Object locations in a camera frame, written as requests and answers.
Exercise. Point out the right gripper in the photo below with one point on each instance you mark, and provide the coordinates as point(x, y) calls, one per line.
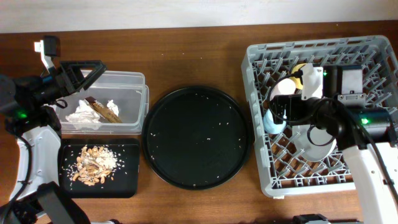
point(295, 102)

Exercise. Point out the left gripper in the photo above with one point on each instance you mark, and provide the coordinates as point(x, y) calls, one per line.
point(61, 76)

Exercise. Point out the pink plastic cup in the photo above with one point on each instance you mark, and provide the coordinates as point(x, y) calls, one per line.
point(284, 87)

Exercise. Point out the blue plastic cup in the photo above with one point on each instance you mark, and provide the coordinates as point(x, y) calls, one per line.
point(270, 126)

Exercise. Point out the gold coffee sachet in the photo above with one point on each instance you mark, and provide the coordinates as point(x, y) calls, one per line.
point(102, 110)

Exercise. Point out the grey round plate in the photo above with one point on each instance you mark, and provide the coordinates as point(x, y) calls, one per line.
point(315, 143)

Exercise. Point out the white tissue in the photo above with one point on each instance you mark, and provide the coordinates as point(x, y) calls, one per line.
point(84, 114)

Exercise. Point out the food scraps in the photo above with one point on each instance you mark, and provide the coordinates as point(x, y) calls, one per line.
point(94, 165)

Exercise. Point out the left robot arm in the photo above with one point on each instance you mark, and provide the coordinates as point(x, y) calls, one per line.
point(27, 104)

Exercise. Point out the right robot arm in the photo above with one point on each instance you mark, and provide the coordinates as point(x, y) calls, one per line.
point(367, 140)

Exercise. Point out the grey dishwasher rack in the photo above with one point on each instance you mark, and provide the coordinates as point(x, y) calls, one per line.
point(283, 171)

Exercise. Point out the clear plastic bin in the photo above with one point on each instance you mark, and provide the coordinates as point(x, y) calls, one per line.
point(127, 90)

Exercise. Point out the black rectangular tray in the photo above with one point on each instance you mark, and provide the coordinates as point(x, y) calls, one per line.
point(122, 181)

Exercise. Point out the round black serving tray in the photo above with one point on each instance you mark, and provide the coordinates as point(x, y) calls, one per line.
point(196, 138)

